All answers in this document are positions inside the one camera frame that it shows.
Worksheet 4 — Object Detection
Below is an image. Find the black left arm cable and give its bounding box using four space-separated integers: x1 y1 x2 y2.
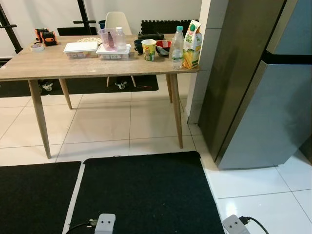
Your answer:
65 220 98 234

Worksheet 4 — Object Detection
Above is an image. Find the silver fridge door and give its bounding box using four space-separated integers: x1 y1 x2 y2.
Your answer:
216 61 312 170

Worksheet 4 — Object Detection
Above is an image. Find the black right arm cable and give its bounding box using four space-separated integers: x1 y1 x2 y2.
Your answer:
240 216 270 234

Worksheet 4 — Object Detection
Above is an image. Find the red bowl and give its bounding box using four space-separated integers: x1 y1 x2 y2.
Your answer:
156 40 172 57

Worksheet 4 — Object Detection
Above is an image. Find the clear purple-tinted plastic jug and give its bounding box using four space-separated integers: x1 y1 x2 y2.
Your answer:
98 28 120 52

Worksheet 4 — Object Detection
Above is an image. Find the yellow green juice carton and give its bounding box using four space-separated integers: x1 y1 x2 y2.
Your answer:
182 20 203 70

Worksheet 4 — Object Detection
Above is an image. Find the small black floor mat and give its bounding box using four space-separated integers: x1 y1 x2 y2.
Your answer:
0 161 82 234

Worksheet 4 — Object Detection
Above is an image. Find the black foam puzzle mat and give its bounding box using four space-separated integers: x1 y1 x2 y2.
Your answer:
140 19 203 36

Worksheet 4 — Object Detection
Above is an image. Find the patterned plate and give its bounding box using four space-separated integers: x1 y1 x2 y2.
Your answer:
78 37 103 44

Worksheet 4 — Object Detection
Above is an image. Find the black game controller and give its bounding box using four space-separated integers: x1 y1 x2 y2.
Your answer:
138 32 165 41

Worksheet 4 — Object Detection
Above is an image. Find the white plastic chair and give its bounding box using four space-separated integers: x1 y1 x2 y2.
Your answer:
105 12 137 88

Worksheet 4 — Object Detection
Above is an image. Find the white lidded food container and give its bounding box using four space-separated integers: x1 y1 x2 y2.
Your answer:
63 42 98 60
96 43 132 61

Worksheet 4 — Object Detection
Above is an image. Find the black bench pad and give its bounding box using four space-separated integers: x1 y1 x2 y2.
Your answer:
57 26 98 37

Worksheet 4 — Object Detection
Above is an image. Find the yellow green noodle cup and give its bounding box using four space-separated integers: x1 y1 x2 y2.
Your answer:
141 39 157 62

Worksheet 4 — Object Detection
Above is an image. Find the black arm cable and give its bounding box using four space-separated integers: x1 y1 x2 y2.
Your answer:
65 220 98 234
240 216 270 234

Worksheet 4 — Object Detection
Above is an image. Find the tape roll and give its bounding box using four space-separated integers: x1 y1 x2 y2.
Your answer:
30 42 45 52

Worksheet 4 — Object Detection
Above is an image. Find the thin black floor mat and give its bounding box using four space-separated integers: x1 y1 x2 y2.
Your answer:
0 74 159 98

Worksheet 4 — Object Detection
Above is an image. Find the orange black device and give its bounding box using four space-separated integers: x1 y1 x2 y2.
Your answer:
41 31 58 46
35 28 49 42

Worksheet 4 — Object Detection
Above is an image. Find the large black floor mat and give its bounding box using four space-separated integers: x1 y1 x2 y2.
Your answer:
62 151 226 234

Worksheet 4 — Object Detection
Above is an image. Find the light wooden dining table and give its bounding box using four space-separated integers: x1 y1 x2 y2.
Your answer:
0 33 200 159

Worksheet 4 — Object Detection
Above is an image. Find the black metal rack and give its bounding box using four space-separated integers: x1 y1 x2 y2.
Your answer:
0 0 97 54

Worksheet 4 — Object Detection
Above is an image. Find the silver two-door fridge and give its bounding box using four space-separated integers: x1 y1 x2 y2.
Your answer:
199 0 312 170

